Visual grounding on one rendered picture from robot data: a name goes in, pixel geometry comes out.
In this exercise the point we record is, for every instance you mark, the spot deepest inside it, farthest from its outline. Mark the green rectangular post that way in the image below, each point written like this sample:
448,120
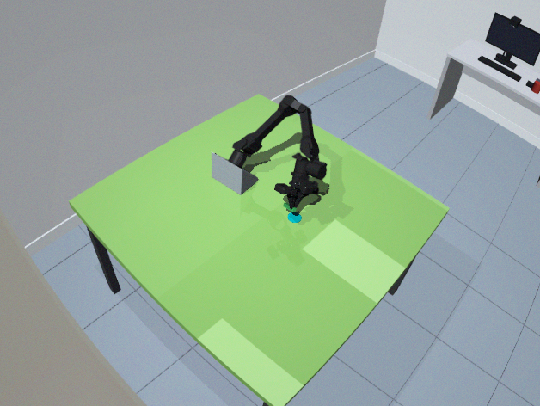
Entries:
287,206

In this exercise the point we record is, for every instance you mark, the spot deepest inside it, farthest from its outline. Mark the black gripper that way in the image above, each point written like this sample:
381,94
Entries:
294,194

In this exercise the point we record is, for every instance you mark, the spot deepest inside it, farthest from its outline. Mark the cyan circle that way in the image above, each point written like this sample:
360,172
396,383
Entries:
294,217

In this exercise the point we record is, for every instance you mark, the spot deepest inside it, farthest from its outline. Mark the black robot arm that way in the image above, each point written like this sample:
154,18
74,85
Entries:
251,143

